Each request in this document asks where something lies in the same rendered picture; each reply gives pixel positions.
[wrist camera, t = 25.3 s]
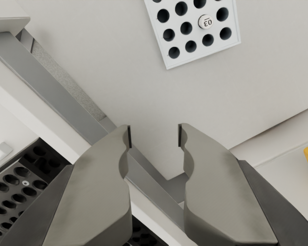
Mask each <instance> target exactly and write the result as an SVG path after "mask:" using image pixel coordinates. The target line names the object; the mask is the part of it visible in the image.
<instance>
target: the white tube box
mask: <svg viewBox="0 0 308 246"><path fill-rule="evenodd" d="M144 2H145V5H146V8H147V11H148V14H149V17H150V20H151V23H152V26H153V29H154V33H155V36H156V39H157V42H158V45H159V48H160V51H161V54H162V57H163V60H164V63H165V66H166V69H167V70H168V69H171V68H174V67H177V66H179V65H182V64H185V63H188V62H191V61H194V60H196V59H199V58H202V57H205V56H207V55H210V54H213V53H216V52H219V51H221V50H224V49H226V48H229V47H232V46H235V45H238V44H240V43H241V36H240V29H239V21H238V14H237V7H236V0H144ZM204 15H210V16H212V18H213V20H214V22H213V25H212V27H211V28H209V29H203V28H201V27H200V26H199V25H198V19H199V18H200V16H204Z"/></svg>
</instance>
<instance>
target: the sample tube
mask: <svg viewBox="0 0 308 246"><path fill-rule="evenodd" d="M213 22H214V20H213V18H212V16H210V15H204V16H200V18H199V19H198V25H199V26H200V27H201V28H203V29H209V28H211V27H212V25H213Z"/></svg>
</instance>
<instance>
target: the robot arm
mask: <svg viewBox="0 0 308 246"><path fill-rule="evenodd" d="M178 147H181V149H182V150H183V152H184V162H183V170H184V172H185V173H186V174H187V175H188V177H189V180H188V181H187V182H186V186H185V198H184V210H183V212H184V230H185V234H186V235H187V237H188V238H189V239H190V240H192V241H193V242H195V243H196V244H197V245H199V246H308V220H307V219H306V218H305V217H304V216H303V215H302V214H301V213H300V212H299V211H298V210H297V209H296V208H295V207H294V206H293V205H292V204H291V203H290V202H289V201H288V200H287V199H286V198H285V197H284V196H283V195H282V194H281V193H280V192H279V191H277V190H276V189H275V188H274V187H273V186H272V185H271V184H270V183H269V182H268V181H267V180H266V179H265V178H264V177H263V176H262V175H261V174H260V173H258V172H257V171H256V170H255V169H254V168H253V167H252V166H251V165H250V164H249V163H248V162H247V161H246V160H238V159H237V158H236V157H235V156H234V155H233V154H232V153H231V152H230V151H229V150H228V149H227V148H225V147H224V146H223V145H221V144H220V143H219V142H217V141H216V140H214V139H213V138H211V137H209V136H208V135H206V134H204V133H203V132H201V131H199V130H198V129H196V128H194V127H193V126H191V125H189V124H188V123H181V124H178ZM130 148H132V138H131V125H127V124H124V125H121V126H119V127H118V128H116V129H115V130H113V131H112V132H111V133H109V134H108V135H106V136H105V137H103V138H102V139H101V140H99V141H98V142H96V143H95V144H94V145H92V146H91V147H90V148H89V149H88V150H86V151H85V152H84V153H83V154H82V155H81V156H80V157H79V158H78V159H77V161H76V162H75V163H74V164H71V165H66V166H65V167H64V168H63V170H62V171H61V172H60V173H59V174H58V175H57V176H56V177H55V178H54V179H53V180H52V182H51V183H50V184H49V185H48V186H47V187H46V188H45V189H44V190H43V191H42V192H41V194H40V195H39V196H38V197H37V198H36V199H35V200H34V201H33V202H32V203H31V204H30V206H29V207H28V208H27V209H26V210H25V211H24V212H23V213H22V214H21V215H20V217H19V218H18V219H17V220H16V221H15V222H14V223H13V225H12V226H11V227H10V228H9V230H8V231H7V233H6V234H5V235H4V237H3V238H2V239H1V241H0V246H122V245H123V244H125V243H126V242H127V241H128V240H129V239H130V238H131V236H132V208H131V199H130V191H129V185H128V184H127V183H126V182H125V180H124V178H125V176H126V175H127V173H128V171H129V167H128V157H127V152H128V151H129V149H130Z"/></svg>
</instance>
